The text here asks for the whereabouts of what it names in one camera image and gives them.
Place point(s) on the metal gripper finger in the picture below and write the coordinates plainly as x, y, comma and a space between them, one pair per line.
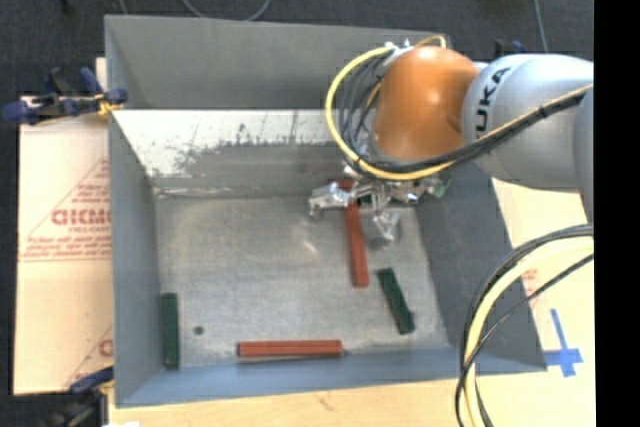
327, 198
388, 225

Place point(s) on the red-brown flat block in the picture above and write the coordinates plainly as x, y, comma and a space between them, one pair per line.
290, 348
357, 250

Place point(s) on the dark green flat block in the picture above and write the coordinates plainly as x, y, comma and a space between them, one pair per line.
170, 330
396, 301

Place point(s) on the grey metal bin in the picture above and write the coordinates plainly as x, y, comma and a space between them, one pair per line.
260, 255

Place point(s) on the cardboard board with red print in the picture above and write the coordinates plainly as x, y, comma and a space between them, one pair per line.
60, 295

